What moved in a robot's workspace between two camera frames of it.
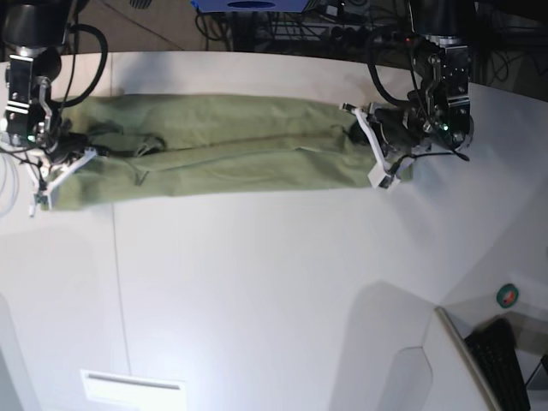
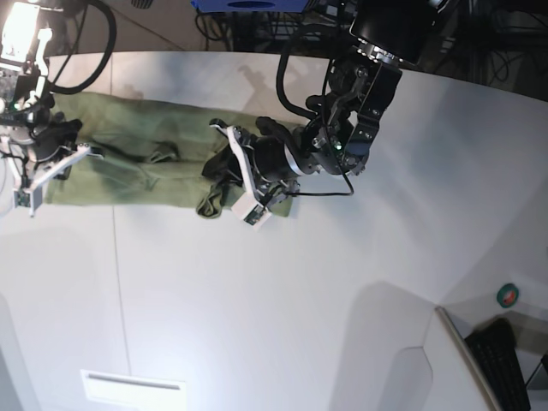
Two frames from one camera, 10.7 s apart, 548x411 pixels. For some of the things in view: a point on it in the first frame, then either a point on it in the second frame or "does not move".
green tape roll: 507,295 does not move
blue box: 250,6 does not move
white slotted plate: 108,391 does not move
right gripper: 403,129 → 270,154
